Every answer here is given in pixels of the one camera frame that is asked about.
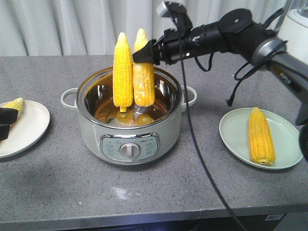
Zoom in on white round plate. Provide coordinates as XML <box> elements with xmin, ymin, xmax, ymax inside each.
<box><xmin>0</xmin><ymin>100</ymin><xmax>50</xmax><ymax>158</ymax></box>

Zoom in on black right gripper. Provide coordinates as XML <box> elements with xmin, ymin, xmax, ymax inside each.
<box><xmin>132</xmin><ymin>25</ymin><xmax>226</xmax><ymax>64</ymax></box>

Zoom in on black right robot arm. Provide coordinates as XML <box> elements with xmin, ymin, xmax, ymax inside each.
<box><xmin>133</xmin><ymin>1</ymin><xmax>308</xmax><ymax>156</ymax></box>

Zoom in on light green round plate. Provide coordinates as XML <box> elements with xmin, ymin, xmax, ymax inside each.
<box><xmin>219</xmin><ymin>108</ymin><xmax>303</xmax><ymax>170</ymax></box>

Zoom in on loose black arm cable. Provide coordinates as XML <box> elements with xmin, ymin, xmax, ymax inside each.
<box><xmin>193</xmin><ymin>7</ymin><xmax>289</xmax><ymax>107</ymax></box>

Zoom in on white pleated curtain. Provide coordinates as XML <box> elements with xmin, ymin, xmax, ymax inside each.
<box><xmin>0</xmin><ymin>0</ymin><xmax>289</xmax><ymax>56</ymax></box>

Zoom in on pale yellow corn cob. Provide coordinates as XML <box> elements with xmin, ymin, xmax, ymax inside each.
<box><xmin>133</xmin><ymin>28</ymin><xmax>155</xmax><ymax>107</ymax></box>

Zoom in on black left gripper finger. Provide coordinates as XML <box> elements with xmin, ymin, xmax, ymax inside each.
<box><xmin>0</xmin><ymin>124</ymin><xmax>10</xmax><ymax>141</ymax></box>
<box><xmin>0</xmin><ymin>108</ymin><xmax>19</xmax><ymax>124</ymax></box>

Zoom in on black camera cable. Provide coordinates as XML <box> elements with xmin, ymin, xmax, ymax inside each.
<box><xmin>173</xmin><ymin>14</ymin><xmax>248</xmax><ymax>231</ymax></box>

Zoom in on white kitchen appliance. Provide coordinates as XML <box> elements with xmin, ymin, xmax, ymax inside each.
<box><xmin>277</xmin><ymin>0</ymin><xmax>308</xmax><ymax>50</ymax></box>

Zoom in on green electric cooking pot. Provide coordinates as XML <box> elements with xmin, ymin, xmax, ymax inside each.
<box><xmin>61</xmin><ymin>67</ymin><xmax>197</xmax><ymax>166</ymax></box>

